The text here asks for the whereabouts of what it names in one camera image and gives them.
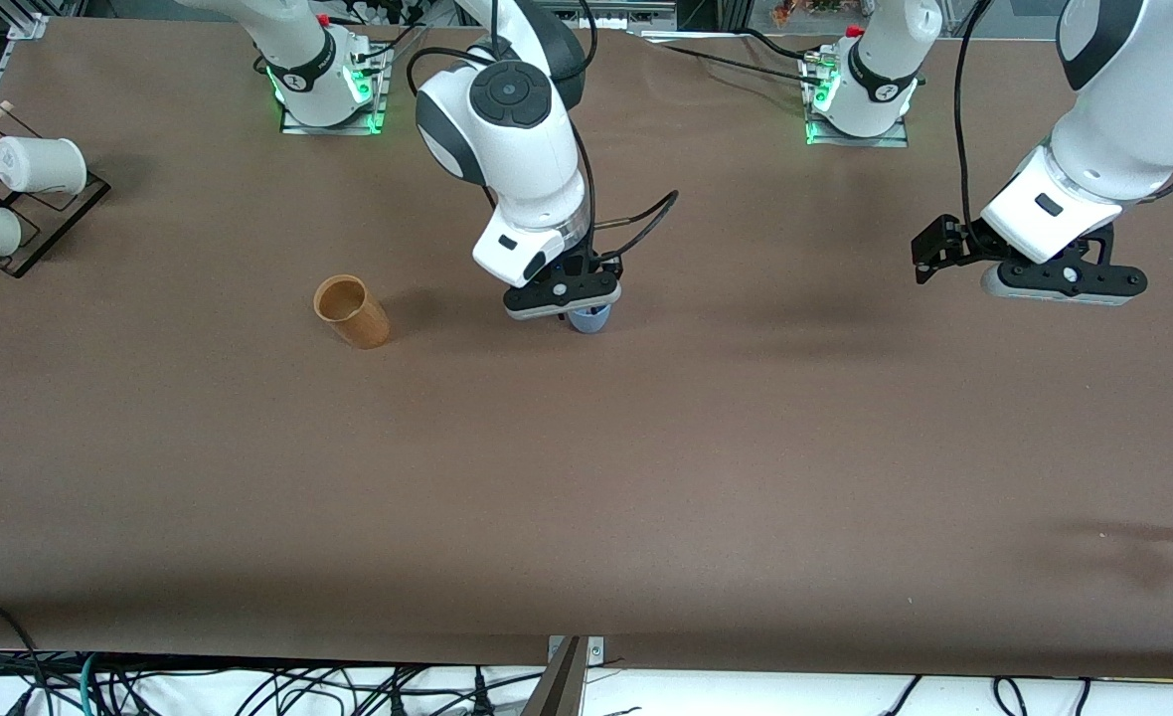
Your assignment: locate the bamboo cup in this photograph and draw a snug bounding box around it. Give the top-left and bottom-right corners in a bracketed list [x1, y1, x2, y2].
[313, 274, 392, 350]

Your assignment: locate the black-edged clear cup rack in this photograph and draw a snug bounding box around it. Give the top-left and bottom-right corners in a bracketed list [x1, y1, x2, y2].
[0, 107, 112, 280]

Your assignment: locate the grey metal box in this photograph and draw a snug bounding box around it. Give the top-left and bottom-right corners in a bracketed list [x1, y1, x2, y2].
[586, 0, 679, 32]

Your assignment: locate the orange background item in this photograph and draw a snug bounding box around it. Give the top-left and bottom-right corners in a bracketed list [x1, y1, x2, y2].
[770, 0, 846, 27]

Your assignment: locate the white power strip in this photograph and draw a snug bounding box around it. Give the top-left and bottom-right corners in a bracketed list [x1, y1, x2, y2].
[343, 0, 424, 29]

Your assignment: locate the dark metal strut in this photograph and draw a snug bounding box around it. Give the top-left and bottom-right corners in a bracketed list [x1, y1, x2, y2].
[521, 636, 588, 716]

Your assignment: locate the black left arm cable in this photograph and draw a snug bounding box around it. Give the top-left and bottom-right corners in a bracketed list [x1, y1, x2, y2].
[952, 0, 995, 245]

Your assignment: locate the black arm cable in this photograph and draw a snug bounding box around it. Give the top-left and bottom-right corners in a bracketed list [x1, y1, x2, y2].
[406, 0, 682, 266]
[952, 0, 995, 245]

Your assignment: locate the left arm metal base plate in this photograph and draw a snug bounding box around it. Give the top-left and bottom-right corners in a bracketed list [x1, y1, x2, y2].
[802, 55, 912, 149]

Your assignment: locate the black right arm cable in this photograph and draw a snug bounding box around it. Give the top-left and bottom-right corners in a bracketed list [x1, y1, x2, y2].
[406, 0, 682, 266]

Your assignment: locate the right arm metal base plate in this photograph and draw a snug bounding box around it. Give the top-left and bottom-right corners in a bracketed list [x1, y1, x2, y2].
[280, 40, 390, 136]

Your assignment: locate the black base cable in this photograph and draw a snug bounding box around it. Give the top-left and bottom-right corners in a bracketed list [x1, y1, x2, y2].
[346, 20, 432, 65]
[741, 27, 831, 67]
[636, 32, 818, 81]

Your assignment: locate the silver table edge bracket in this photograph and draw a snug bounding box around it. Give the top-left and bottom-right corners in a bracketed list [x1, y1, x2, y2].
[547, 634, 606, 667]

